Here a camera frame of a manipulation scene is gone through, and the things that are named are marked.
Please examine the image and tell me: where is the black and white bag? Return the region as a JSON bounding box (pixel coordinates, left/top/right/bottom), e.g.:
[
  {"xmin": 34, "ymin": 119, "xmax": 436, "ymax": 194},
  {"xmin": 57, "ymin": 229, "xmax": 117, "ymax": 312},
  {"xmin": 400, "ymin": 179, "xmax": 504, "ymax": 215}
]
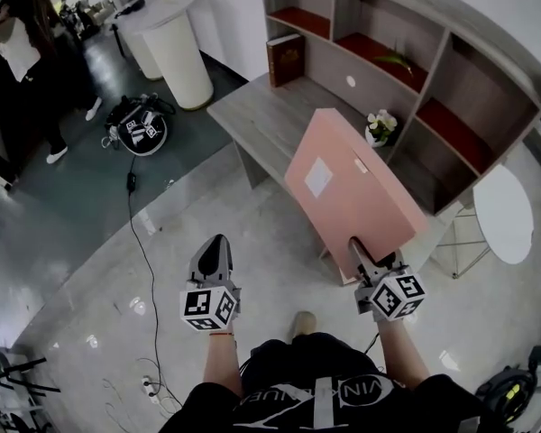
[{"xmin": 102, "ymin": 92, "xmax": 178, "ymax": 158}]

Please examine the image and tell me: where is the black object on bar table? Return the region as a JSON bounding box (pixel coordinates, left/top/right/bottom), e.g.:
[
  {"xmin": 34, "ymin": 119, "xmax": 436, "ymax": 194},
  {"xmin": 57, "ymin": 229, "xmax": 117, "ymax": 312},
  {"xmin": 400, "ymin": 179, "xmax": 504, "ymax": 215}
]
[{"xmin": 115, "ymin": 0, "xmax": 147, "ymax": 18}]

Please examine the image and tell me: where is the pink card sheet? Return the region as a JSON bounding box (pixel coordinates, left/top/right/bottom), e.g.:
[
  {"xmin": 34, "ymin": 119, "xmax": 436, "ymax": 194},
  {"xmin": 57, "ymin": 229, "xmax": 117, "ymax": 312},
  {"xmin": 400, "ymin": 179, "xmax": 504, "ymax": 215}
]
[{"xmin": 283, "ymin": 108, "xmax": 430, "ymax": 287}]

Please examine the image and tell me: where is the person's beige shoe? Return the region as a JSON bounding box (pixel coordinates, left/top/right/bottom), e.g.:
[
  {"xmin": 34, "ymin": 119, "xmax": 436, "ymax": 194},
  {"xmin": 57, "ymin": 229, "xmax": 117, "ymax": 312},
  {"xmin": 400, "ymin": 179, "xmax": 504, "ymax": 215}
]
[{"xmin": 289, "ymin": 310, "xmax": 318, "ymax": 345}]

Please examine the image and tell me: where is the brown book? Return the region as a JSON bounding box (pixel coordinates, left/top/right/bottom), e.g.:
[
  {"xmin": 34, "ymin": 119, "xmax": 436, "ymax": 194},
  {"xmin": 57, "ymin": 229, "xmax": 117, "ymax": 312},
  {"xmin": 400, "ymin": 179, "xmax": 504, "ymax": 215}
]
[{"xmin": 265, "ymin": 33, "xmax": 307, "ymax": 89}]

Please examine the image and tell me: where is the black office chair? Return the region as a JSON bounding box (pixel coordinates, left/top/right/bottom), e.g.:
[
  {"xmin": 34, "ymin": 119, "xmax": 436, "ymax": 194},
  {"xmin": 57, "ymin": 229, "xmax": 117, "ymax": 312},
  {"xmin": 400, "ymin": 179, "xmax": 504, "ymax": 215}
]
[{"xmin": 0, "ymin": 344, "xmax": 63, "ymax": 433}]

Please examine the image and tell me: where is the white flower pot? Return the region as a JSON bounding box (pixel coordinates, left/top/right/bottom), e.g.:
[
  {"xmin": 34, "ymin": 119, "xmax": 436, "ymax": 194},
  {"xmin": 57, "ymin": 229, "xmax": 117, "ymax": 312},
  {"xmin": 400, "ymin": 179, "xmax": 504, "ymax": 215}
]
[{"xmin": 364, "ymin": 109, "xmax": 399, "ymax": 149}]

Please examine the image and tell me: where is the white round side table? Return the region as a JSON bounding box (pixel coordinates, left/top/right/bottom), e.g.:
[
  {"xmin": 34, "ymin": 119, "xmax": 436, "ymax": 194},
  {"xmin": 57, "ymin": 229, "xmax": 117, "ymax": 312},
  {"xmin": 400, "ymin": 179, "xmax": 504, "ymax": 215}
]
[{"xmin": 436, "ymin": 163, "xmax": 536, "ymax": 280}]

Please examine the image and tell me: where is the person's black printed t-shirt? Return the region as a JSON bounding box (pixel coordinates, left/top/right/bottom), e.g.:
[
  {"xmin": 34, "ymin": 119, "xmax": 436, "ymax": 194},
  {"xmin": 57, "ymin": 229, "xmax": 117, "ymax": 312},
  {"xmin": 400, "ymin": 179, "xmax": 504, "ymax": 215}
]
[{"xmin": 160, "ymin": 331, "xmax": 518, "ymax": 433}]

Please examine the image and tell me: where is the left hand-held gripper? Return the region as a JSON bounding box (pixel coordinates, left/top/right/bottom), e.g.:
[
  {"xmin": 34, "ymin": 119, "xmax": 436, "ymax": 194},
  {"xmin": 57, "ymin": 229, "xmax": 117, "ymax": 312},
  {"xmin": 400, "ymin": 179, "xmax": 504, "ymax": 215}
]
[{"xmin": 179, "ymin": 235, "xmax": 243, "ymax": 333}]

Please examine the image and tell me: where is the white ribbed bar table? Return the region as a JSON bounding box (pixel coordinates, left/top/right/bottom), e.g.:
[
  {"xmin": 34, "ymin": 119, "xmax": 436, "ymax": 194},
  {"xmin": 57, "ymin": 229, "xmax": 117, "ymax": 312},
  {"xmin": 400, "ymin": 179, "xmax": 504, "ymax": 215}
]
[{"xmin": 114, "ymin": 0, "xmax": 215, "ymax": 112}]

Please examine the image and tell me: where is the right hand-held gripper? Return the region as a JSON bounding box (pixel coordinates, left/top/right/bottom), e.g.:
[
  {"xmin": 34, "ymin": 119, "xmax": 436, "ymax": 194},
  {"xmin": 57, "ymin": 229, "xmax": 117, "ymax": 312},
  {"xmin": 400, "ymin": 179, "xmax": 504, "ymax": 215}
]
[{"xmin": 349, "ymin": 236, "xmax": 427, "ymax": 324}]

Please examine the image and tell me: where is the person's left forearm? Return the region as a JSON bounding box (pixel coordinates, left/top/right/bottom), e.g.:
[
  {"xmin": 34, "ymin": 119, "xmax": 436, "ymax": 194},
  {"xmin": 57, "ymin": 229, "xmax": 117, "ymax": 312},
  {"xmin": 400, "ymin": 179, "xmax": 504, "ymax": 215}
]
[{"xmin": 202, "ymin": 329, "xmax": 245, "ymax": 395}]

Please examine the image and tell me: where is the grey wooden desk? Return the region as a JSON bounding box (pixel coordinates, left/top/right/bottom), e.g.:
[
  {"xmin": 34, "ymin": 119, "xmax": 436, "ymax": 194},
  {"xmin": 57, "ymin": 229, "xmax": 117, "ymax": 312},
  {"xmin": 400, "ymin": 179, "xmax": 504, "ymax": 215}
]
[{"xmin": 206, "ymin": 72, "xmax": 434, "ymax": 288}]

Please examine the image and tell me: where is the black and yellow device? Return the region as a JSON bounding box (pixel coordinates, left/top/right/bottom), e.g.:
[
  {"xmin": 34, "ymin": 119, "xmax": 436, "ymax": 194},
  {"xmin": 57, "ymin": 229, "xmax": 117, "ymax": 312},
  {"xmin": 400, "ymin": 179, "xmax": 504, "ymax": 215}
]
[{"xmin": 474, "ymin": 364, "xmax": 541, "ymax": 424}]

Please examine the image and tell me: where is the white power strip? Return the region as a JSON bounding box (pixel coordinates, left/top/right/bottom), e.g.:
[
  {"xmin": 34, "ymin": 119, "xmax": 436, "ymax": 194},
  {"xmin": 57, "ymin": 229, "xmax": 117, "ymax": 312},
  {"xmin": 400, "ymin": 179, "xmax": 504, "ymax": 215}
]
[{"xmin": 141, "ymin": 375, "xmax": 162, "ymax": 406}]

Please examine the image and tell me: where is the person's right forearm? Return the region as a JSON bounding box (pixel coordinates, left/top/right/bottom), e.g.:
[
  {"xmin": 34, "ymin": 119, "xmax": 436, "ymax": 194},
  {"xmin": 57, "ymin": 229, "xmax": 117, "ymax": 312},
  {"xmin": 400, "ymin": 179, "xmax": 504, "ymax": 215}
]
[{"xmin": 376, "ymin": 318, "xmax": 433, "ymax": 391}]

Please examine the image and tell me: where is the black power cable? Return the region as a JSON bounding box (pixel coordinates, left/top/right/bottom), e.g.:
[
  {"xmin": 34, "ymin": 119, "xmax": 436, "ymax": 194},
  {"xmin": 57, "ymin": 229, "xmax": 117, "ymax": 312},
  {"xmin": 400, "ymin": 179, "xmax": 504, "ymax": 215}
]
[{"xmin": 124, "ymin": 154, "xmax": 185, "ymax": 412}]

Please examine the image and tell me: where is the green plant leaf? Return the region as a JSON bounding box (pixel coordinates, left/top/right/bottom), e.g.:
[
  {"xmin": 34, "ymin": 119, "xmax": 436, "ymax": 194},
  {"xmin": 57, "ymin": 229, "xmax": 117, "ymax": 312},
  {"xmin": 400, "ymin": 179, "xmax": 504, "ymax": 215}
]
[{"xmin": 372, "ymin": 51, "xmax": 417, "ymax": 79}]

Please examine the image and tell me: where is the wooden cubby shelf unit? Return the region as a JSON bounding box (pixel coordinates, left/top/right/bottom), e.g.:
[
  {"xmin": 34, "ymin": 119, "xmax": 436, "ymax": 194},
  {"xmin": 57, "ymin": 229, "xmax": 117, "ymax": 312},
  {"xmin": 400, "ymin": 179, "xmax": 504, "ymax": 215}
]
[{"xmin": 259, "ymin": 0, "xmax": 541, "ymax": 218}]

